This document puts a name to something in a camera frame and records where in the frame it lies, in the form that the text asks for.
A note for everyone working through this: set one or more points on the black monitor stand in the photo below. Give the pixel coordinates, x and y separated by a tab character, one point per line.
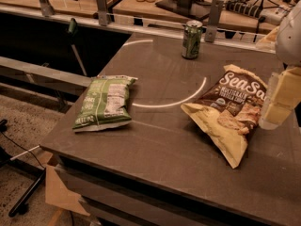
193	9

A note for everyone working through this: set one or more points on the black chair base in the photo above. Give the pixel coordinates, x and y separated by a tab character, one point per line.
22	174

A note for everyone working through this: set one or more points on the metal rail beam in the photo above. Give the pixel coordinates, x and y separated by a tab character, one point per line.
43	76

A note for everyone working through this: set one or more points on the metal bracket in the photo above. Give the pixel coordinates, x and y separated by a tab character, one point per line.
214	16
102	12
46	8

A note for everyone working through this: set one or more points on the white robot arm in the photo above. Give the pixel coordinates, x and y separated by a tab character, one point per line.
288	41

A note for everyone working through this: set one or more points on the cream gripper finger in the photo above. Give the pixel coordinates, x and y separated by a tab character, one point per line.
282	97

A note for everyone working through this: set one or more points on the brown sea salt chip bag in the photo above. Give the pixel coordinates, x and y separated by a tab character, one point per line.
229	111

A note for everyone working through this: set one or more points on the green chip bag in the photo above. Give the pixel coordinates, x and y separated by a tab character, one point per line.
105	104

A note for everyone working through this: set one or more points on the cardboard piece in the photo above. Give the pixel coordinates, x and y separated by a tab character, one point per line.
57	194

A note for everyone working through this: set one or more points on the green soda can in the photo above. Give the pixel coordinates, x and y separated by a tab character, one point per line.
191	39

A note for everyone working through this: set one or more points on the power strip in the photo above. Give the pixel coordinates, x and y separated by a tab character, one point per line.
268	15

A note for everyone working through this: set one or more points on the middle metal bracket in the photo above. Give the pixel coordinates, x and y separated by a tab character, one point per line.
102	12

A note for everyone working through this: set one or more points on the left metal bracket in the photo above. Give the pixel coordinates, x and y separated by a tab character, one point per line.
46	8

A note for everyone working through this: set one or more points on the right metal bracket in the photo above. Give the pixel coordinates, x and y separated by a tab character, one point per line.
214	16

